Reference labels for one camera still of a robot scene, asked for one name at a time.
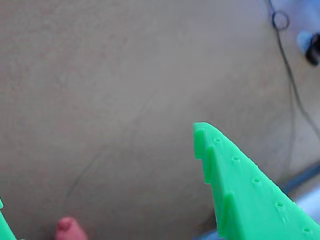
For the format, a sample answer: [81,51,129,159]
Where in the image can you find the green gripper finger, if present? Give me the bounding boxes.
[192,121,320,240]
[0,196,18,240]

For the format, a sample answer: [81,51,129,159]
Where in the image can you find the pink fluffy plush toy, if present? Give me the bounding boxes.
[55,216,89,240]

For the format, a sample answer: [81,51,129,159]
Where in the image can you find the black webcam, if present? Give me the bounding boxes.
[296,30,320,67]

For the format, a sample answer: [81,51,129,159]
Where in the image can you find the thin dark webcam cable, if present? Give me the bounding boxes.
[266,0,301,177]

